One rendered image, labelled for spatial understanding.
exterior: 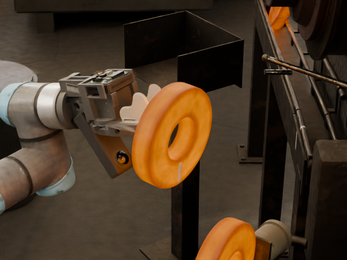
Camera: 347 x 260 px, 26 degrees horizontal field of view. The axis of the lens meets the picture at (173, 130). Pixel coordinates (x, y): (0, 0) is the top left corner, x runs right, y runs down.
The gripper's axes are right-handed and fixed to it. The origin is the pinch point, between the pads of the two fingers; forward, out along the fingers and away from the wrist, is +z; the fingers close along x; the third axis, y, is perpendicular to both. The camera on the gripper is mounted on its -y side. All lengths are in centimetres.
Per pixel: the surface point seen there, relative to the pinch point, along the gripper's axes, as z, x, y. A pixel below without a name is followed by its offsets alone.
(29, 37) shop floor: -234, 170, -32
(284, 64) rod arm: -1.2, 33.9, -2.5
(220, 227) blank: 5.1, -0.4, -16.0
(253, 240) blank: 5.2, 6.5, -21.9
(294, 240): 0.5, 24.8, -33.0
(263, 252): 5.6, 7.8, -24.8
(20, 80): -120, 69, -19
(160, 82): -59, 65, -18
